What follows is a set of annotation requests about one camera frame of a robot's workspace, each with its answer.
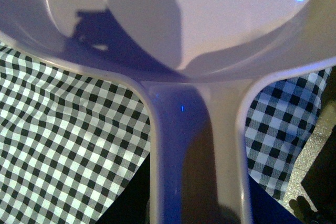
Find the beige plastic dustpan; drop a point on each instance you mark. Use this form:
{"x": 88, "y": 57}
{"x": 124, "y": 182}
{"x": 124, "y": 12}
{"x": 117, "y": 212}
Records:
{"x": 197, "y": 65}

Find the black white checkered bedsheet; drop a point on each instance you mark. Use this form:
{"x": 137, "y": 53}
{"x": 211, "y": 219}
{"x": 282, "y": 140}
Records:
{"x": 75, "y": 149}

